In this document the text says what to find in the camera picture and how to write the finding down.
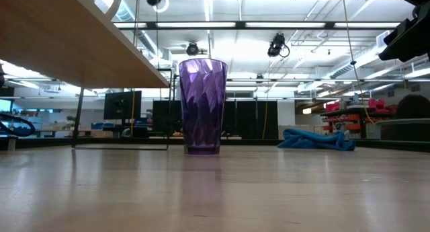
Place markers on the purple faceted plastic tumbler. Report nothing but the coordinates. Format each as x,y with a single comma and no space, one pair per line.
203,107

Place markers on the blue cloth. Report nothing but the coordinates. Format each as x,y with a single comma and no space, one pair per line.
312,140

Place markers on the round black ceiling camera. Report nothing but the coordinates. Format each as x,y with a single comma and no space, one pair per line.
192,49

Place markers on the rack with red bins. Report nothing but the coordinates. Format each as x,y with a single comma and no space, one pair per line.
356,117

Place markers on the grey chair back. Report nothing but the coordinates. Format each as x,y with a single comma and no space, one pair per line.
403,129

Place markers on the wooden shelf with black legs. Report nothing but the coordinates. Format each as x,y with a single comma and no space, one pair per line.
67,40

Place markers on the black monitor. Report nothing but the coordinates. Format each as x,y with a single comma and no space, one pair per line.
122,105

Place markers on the black table frame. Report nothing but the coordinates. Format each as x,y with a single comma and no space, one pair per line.
50,142

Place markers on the white ceramic mug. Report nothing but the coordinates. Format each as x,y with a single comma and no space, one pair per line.
116,5

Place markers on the person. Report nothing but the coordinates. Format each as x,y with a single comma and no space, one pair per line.
415,106

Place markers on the black partition panels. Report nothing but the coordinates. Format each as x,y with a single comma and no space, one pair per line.
248,119

